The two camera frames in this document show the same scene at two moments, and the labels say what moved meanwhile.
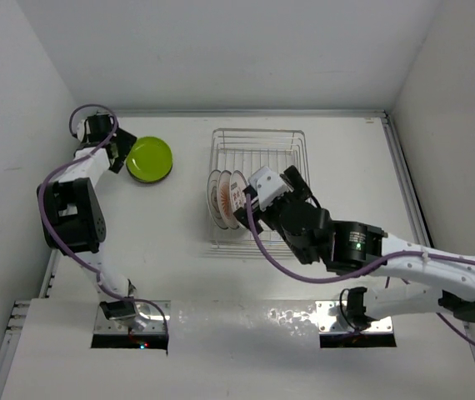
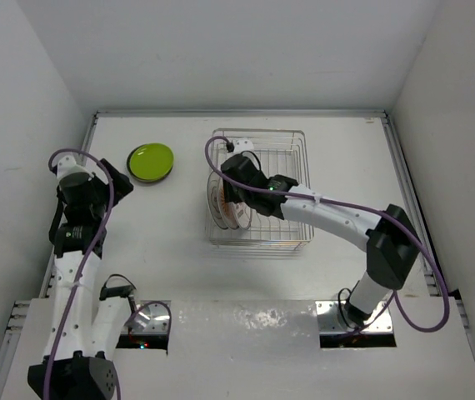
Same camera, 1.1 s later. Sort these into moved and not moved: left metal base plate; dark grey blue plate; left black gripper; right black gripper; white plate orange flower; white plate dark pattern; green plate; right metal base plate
Moved: green plate; right black gripper; left black gripper
Not moved: white plate dark pattern; right metal base plate; left metal base plate; dark grey blue plate; white plate orange flower
